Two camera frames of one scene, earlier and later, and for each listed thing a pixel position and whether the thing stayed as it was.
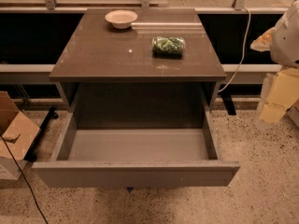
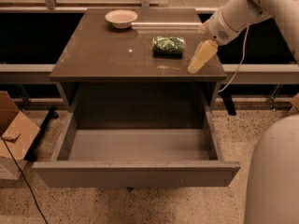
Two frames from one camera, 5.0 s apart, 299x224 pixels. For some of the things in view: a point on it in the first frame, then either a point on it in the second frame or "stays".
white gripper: x=286 y=44 → x=217 y=28
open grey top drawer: x=136 y=156 stays
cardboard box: x=19 y=133 stays
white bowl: x=121 y=19 stays
